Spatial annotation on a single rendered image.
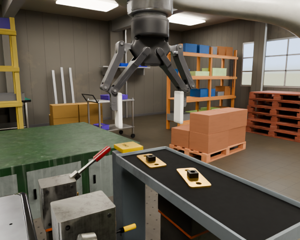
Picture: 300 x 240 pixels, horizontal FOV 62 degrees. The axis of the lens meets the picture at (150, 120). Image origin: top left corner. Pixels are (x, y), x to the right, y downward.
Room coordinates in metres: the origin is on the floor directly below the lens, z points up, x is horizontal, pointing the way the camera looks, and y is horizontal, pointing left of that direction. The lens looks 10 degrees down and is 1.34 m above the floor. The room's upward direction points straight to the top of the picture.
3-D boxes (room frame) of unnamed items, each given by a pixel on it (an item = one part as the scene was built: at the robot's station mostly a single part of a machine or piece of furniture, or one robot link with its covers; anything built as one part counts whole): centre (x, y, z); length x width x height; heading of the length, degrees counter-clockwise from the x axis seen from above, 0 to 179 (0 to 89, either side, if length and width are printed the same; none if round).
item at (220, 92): (6.92, -1.48, 1.09); 2.37 x 0.64 x 2.19; 125
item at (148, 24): (0.52, 0.00, 1.41); 0.08 x 0.07 x 0.09; 113
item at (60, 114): (6.07, 1.84, 0.36); 1.27 x 0.87 x 0.72; 124
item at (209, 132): (4.46, -1.08, 0.38); 1.29 x 0.92 x 0.76; 126
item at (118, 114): (0.49, 0.06, 1.27); 0.03 x 0.01 x 0.07; 23
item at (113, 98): (0.48, 0.08, 1.30); 0.03 x 0.01 x 0.05; 113
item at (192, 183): (0.43, -0.08, 1.17); 0.08 x 0.04 x 0.01; 10
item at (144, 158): (0.52, 0.00, 1.17); 0.08 x 0.04 x 0.01; 23
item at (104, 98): (5.33, 0.88, 0.50); 1.04 x 0.61 x 1.00; 125
